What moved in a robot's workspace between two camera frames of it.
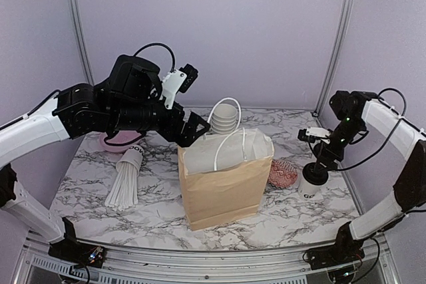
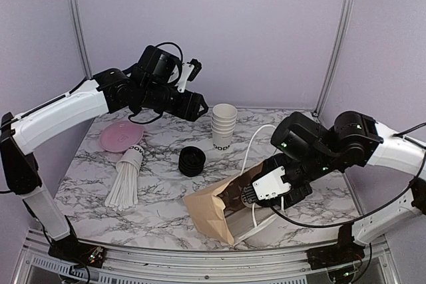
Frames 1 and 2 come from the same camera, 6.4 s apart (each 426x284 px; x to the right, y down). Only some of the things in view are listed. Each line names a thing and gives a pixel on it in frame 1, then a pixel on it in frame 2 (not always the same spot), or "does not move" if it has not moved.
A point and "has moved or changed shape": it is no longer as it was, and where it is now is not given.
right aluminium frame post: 346,17 does not move
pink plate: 121,136 does not move
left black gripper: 188,136 -> 188,109
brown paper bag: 224,174 has moved or changed shape
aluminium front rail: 126,265 does not move
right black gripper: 323,155 -> 287,199
